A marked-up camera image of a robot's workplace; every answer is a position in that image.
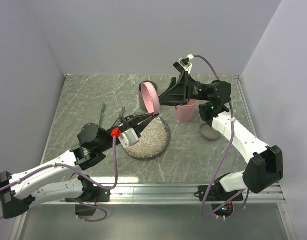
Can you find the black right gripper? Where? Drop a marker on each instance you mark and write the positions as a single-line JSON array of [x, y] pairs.
[[178, 94]]

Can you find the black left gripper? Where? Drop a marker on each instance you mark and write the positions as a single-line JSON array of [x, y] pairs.
[[133, 122]]

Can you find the metal food tongs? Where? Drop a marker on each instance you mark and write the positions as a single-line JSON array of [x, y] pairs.
[[102, 115]]

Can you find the pink round lid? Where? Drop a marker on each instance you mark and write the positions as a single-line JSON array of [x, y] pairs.
[[150, 98]]

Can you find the pink cup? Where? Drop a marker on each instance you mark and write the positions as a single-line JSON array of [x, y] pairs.
[[185, 113]]

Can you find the grey round lid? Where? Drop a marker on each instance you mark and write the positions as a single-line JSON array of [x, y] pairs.
[[209, 133]]

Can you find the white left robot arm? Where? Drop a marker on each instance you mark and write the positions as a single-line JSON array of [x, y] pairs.
[[63, 177]]

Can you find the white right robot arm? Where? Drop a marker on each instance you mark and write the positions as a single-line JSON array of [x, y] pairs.
[[264, 163]]

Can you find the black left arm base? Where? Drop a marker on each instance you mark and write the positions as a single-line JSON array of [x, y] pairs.
[[95, 195]]

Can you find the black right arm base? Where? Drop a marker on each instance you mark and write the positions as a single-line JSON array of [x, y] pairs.
[[216, 194]]

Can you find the grey cup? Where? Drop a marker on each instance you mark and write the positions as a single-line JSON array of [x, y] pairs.
[[141, 103]]

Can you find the speckled ceramic plate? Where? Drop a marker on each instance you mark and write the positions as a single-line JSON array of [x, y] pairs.
[[153, 142]]

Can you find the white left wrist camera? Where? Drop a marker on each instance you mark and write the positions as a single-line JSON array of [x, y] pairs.
[[127, 138]]

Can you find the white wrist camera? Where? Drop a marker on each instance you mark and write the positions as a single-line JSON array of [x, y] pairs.
[[184, 64], [127, 138]]

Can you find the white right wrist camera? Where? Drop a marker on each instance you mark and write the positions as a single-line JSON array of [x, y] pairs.
[[184, 64]]

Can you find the aluminium mounting rail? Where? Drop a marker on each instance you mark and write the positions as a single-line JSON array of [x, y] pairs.
[[178, 194]]

